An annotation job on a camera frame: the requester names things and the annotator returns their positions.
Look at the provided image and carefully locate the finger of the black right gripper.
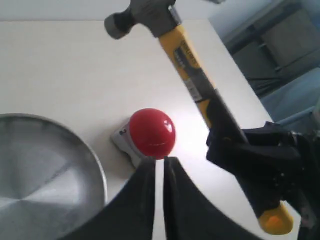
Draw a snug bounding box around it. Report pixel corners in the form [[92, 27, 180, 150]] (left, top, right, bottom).
[[206, 95, 300, 215]]

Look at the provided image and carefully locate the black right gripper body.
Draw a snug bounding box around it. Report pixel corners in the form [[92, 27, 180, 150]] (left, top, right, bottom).
[[240, 122, 320, 240]]

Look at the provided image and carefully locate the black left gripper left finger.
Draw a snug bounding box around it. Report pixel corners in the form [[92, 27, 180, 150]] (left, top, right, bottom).
[[62, 158, 156, 240]]

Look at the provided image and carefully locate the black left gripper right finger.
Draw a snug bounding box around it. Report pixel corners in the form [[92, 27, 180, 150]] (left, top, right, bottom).
[[163, 157, 259, 240]]

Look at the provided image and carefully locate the red dome button grey base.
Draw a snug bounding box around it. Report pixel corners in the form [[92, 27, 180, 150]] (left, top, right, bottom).
[[110, 108, 176, 168]]

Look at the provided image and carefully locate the grey shelving frame background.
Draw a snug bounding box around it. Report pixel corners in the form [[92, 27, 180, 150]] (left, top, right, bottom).
[[221, 0, 320, 96]]

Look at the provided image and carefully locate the yellow black claw hammer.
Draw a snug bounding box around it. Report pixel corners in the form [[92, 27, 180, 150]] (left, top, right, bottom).
[[104, 0, 293, 235]]

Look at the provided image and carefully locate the round steel plate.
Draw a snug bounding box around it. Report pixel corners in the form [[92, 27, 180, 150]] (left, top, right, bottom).
[[0, 113, 107, 240]]

